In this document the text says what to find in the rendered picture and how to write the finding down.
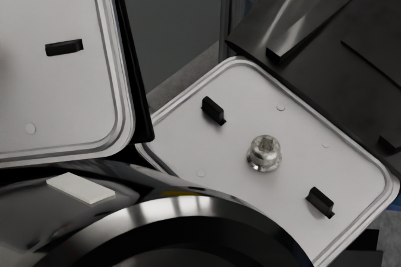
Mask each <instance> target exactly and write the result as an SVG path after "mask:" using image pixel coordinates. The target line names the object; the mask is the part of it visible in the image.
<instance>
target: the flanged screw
mask: <svg viewBox="0 0 401 267"><path fill-rule="evenodd" d="M246 159H247V162H248V164H249V165H250V166H251V167H252V168H253V169H254V170H256V171H258V172H263V173H267V172H272V171H274V170H276V169H277V168H278V167H279V166H280V164H281V162H282V153H281V151H280V144H279V141H278V140H277V139H276V138H275V137H273V136H270V135H259V136H257V137H256V138H254V139H253V141H252V142H251V146H250V147H249V148H248V151H247V154H246Z"/></svg>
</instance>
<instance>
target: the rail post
mask: <svg viewBox="0 0 401 267"><path fill-rule="evenodd" d="M251 8H252V2H251V1H249V0H221V7H220V35H219V51H218V64H220V63H221V62H222V61H224V60H226V59H227V58H230V57H234V56H235V55H236V54H237V53H236V52H234V50H232V49H231V48H230V47H229V46H228V45H227V44H226V43H225V41H224V40H225V39H226V37H228V35H229V34H231V32H232V31H233V30H234V29H235V27H236V26H237V25H238V24H239V23H240V22H241V21H242V19H243V18H244V17H245V16H246V15H247V13H248V12H249V11H250V10H251Z"/></svg>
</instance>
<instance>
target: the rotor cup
mask: <svg viewBox="0 0 401 267"><path fill-rule="evenodd" d="M67 172H70V173H72V174H74V175H77V176H80V177H81V178H84V179H87V180H89V181H91V182H94V183H96V184H99V185H101V186H103V187H106V188H108V189H110V190H113V191H114V192H115V195H113V196H110V197H107V198H104V199H102V200H100V201H97V202H95V203H92V204H89V203H87V202H85V201H83V200H81V199H79V198H77V197H74V196H72V195H70V194H68V193H66V192H64V191H62V190H60V189H58V188H56V187H54V186H52V185H50V184H48V183H47V181H46V180H48V179H51V178H54V177H56V176H59V175H62V174H65V173H67ZM0 267H314V266H313V264H312V262H311V260H310V259H309V257H308V256H307V255H306V253H305V251H304V250H303V249H302V248H301V246H300V245H299V244H298V243H297V242H296V241H295V240H294V239H293V237H292V236H291V235H290V234H288V233H287V232H286V231H285V230H284V229H283V228H282V227H281V226H280V225H279V224H278V223H276V222H275V221H274V220H273V219H272V218H271V217H269V216H268V215H266V214H265V213H264V212H262V211H261V210H260V209H258V208H256V207H255V206H253V205H251V204H249V203H248V202H246V201H244V200H241V199H239V198H237V197H235V196H232V195H230V194H226V193H223V192H221V191H217V190H214V189H212V188H208V187H205V186H203V185H199V184H196V183H193V182H190V181H187V180H184V179H181V178H178V177H175V176H172V175H169V174H166V173H163V172H160V171H157V170H153V169H150V168H148V167H147V166H145V165H144V164H143V163H142V162H141V161H140V160H139V159H138V158H137V157H136V156H135V155H133V153H132V152H130V150H129V149H127V148H126V147H125V148H123V149H122V150H121V151H119V152H117V153H116V154H113V155H111V156H107V157H98V158H91V159H81V160H70V161H63V162H52V163H42V164H31V165H24V166H13V167H3V168H0Z"/></svg>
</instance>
